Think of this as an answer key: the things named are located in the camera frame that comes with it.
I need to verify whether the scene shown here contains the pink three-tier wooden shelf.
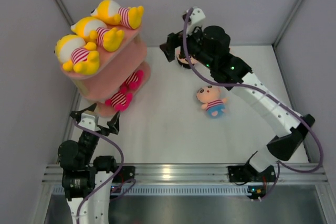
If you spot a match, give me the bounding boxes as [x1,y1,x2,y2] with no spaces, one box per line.
[63,26,151,117]

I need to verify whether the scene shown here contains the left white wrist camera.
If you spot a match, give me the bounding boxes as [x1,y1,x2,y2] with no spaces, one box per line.
[78,111,99,131]

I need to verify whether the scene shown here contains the bald peach boy doll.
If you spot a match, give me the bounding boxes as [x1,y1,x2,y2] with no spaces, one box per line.
[196,85,228,119]

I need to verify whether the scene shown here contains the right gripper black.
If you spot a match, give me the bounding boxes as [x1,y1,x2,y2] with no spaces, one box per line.
[161,23,215,69]

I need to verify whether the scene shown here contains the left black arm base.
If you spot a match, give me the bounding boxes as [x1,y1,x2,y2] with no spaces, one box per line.
[112,166,135,183]

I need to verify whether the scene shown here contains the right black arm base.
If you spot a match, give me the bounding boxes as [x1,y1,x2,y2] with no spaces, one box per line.
[228,164,276,184]

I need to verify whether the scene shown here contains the aluminium mounting rail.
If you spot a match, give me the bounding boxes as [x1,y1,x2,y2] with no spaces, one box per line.
[41,163,329,183]

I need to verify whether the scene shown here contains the pink plush shelf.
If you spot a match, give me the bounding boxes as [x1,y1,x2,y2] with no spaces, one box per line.
[104,91,133,111]
[120,70,144,92]

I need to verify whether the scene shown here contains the pink plush rear bottom shelf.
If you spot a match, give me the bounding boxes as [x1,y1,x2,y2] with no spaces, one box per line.
[120,70,144,92]

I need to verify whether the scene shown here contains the yellow frog plush on shelf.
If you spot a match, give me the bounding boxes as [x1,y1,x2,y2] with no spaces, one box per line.
[54,34,100,75]

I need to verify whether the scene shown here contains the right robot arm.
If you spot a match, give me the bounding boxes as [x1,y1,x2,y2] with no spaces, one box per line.
[160,26,315,180]

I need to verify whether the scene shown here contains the face-up black-haired boy doll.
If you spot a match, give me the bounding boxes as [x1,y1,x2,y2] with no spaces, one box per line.
[175,48,198,69]

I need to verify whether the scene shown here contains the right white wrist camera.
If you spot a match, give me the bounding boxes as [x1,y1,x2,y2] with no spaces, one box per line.
[186,6,206,35]

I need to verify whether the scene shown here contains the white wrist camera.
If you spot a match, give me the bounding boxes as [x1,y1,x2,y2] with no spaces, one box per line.
[78,111,99,131]
[186,6,206,35]

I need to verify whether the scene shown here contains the pink plush front bottom shelf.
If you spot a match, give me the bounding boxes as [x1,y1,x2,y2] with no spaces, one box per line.
[104,91,133,111]

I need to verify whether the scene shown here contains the yellow frog plush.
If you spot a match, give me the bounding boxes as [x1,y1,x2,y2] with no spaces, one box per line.
[90,0,144,29]
[70,17,124,52]
[54,34,100,75]

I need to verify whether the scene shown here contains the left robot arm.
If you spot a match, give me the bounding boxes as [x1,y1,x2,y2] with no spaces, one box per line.
[58,104,122,223]

